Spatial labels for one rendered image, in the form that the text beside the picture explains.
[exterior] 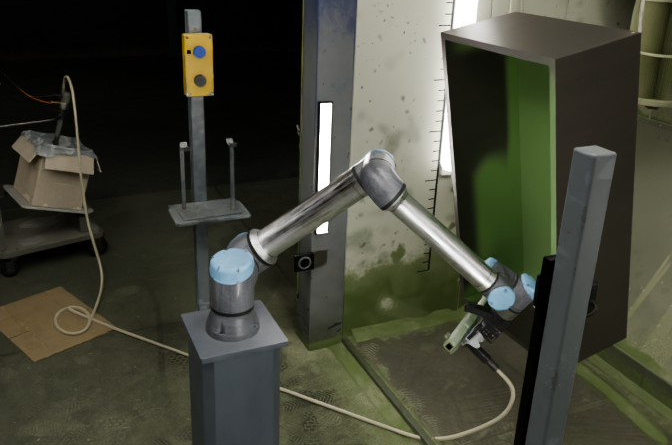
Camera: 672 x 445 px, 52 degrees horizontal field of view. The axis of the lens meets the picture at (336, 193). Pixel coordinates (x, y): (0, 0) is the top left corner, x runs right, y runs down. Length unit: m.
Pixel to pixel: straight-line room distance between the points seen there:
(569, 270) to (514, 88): 1.74
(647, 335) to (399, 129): 1.50
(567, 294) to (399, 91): 2.08
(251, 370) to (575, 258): 1.48
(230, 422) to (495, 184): 1.43
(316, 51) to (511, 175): 0.99
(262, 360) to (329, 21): 1.42
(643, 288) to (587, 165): 2.50
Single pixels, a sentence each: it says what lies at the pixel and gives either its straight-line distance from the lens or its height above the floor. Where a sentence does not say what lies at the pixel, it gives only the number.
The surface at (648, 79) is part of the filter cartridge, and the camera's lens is 3.59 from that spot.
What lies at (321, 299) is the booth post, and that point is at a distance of 3.39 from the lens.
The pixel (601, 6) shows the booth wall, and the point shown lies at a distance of 3.83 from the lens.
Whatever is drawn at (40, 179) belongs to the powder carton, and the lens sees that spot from 4.33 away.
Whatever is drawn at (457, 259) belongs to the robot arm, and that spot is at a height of 0.97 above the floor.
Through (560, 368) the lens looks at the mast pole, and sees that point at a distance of 1.31.
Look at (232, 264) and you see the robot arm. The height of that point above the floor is 0.91.
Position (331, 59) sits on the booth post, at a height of 1.46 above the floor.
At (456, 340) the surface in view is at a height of 0.57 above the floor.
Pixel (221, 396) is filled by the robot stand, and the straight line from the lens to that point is 2.46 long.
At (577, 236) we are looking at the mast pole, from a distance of 1.19.
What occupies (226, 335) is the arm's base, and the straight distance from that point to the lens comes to 2.40.
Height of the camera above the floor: 1.94
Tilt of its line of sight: 20 degrees down
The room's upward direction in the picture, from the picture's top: 2 degrees clockwise
